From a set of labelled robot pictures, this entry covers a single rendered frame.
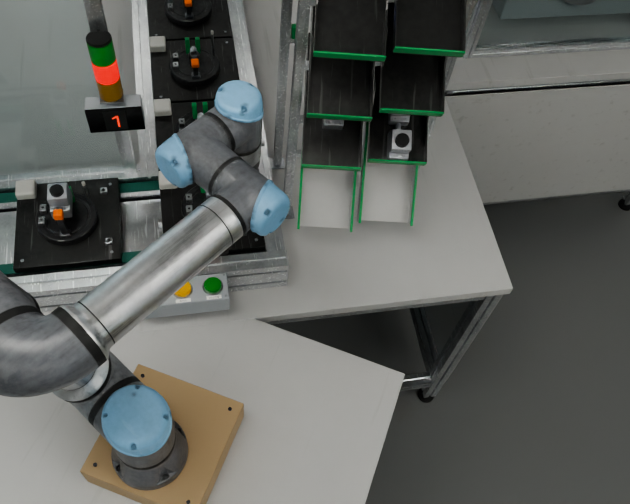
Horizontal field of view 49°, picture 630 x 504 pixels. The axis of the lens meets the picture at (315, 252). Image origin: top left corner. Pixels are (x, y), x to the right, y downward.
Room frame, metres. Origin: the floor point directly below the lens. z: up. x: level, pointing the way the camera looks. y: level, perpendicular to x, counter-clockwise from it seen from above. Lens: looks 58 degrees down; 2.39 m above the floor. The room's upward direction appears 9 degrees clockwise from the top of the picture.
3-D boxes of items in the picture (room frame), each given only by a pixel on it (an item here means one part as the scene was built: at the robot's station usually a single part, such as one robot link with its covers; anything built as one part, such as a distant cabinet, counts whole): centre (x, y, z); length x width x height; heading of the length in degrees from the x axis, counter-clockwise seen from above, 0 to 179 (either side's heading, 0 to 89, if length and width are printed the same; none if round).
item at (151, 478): (0.37, 0.27, 0.99); 0.15 x 0.15 x 0.10
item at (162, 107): (1.20, 0.34, 1.01); 0.24 x 0.24 x 0.13; 17
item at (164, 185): (0.97, 0.27, 1.01); 0.24 x 0.24 x 0.13; 17
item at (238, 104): (0.77, 0.16, 1.53); 0.09 x 0.08 x 0.11; 145
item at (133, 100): (1.03, 0.49, 1.29); 0.12 x 0.05 x 0.25; 107
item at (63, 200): (0.88, 0.60, 1.06); 0.08 x 0.04 x 0.07; 17
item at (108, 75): (1.03, 0.49, 1.34); 0.05 x 0.05 x 0.05
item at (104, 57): (1.03, 0.49, 1.39); 0.05 x 0.05 x 0.05
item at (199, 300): (0.74, 0.29, 0.93); 0.21 x 0.07 x 0.06; 107
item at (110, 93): (1.03, 0.49, 1.29); 0.05 x 0.05 x 0.05
